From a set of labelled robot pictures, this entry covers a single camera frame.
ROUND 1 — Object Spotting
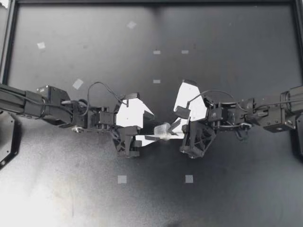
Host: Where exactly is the black left wrist camera cable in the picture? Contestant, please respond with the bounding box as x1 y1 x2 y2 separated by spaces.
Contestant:
87 81 130 107

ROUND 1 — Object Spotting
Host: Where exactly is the small clear plastic cup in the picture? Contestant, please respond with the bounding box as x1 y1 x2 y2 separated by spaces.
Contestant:
153 122 177 140

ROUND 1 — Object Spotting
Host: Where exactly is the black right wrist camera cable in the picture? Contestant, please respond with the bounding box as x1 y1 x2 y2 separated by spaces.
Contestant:
188 89 238 107

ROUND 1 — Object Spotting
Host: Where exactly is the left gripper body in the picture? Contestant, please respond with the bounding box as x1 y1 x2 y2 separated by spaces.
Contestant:
110 104 156 159

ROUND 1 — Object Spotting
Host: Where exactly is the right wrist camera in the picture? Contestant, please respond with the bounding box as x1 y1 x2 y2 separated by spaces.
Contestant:
173 79 209 122

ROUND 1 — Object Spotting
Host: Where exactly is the black frame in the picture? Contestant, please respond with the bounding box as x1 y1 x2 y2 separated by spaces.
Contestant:
0 0 303 86

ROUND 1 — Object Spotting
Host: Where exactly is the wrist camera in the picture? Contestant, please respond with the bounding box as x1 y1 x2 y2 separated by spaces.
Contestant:
115 92 156 130
173 79 209 122

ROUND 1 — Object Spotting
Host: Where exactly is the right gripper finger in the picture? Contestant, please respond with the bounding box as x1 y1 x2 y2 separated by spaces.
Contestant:
165 117 188 140

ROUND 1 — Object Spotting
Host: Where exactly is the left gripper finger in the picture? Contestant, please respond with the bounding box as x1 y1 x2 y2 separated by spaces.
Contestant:
135 133 167 148

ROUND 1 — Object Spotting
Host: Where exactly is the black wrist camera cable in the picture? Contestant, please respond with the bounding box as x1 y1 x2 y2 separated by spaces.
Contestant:
188 89 238 107
87 81 130 107

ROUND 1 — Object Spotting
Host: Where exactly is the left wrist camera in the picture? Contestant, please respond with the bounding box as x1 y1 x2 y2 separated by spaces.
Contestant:
115 92 156 130

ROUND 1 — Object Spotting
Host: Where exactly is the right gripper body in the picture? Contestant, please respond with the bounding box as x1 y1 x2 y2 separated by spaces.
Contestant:
179 116 217 160

